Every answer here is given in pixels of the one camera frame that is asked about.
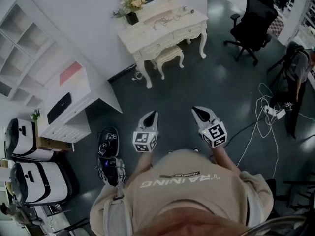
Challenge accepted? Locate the grey hair dryer cable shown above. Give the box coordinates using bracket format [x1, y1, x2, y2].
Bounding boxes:
[152, 11, 185, 30]

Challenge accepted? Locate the person's right forearm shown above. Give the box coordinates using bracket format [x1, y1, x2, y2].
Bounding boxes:
[211, 146, 242, 175]

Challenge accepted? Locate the pink flat box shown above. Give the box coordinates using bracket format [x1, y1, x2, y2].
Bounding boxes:
[59, 61, 83, 86]

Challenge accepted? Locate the black metal chair frame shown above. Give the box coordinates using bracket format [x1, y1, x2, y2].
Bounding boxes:
[265, 171, 315, 216]

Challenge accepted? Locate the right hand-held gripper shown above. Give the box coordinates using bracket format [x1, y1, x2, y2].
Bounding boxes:
[191, 107, 227, 148]

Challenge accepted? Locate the cream vanity table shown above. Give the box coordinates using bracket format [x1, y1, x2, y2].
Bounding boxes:
[117, 8, 209, 89]

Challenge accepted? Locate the artificial flower bouquet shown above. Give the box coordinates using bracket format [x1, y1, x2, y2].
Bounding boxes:
[112, 0, 148, 18]

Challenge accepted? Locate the cream padded stool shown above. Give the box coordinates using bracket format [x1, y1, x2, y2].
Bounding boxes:
[150, 45, 185, 80]

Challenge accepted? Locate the black keyboard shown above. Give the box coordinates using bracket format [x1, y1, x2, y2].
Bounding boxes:
[47, 92, 73, 125]

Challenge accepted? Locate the white machine with black band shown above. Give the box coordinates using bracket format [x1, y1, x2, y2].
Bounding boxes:
[5, 118, 56, 162]
[9, 161, 80, 205]

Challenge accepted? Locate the white drawer desk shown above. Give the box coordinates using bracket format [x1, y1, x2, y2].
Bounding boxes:
[38, 62, 124, 145]

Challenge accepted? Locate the white open bookshelf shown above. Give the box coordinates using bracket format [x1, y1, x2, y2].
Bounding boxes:
[0, 0, 65, 108]

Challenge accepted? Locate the black oval board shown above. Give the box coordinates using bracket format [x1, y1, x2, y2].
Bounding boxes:
[96, 126, 120, 160]

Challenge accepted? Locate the white floor cable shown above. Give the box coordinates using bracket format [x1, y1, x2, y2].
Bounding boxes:
[235, 82, 281, 179]

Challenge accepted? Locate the black square vase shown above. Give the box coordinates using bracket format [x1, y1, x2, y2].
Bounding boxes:
[125, 12, 140, 26]

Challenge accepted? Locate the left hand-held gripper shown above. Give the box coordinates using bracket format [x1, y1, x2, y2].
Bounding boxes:
[132, 111, 159, 153]

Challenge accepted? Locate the small green potted plant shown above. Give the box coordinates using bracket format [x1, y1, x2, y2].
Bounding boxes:
[30, 108, 41, 122]

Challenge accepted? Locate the brown cardboard box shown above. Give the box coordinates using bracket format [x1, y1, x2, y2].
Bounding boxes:
[35, 121, 75, 152]

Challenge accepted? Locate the person's beige shirt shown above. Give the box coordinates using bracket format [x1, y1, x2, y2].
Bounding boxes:
[90, 148, 275, 236]

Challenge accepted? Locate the black floor cable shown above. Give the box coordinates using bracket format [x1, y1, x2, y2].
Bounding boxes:
[225, 120, 267, 143]

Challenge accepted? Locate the person's left forearm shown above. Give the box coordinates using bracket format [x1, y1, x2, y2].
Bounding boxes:
[138, 151, 155, 170]

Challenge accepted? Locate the checkered mat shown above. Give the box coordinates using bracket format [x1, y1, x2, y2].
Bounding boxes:
[267, 15, 286, 38]

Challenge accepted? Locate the black mesh office chair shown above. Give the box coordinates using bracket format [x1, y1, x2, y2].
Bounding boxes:
[222, 0, 279, 66]

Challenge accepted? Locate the black electronic device with cables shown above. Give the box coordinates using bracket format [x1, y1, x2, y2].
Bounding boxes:
[95, 156, 127, 188]

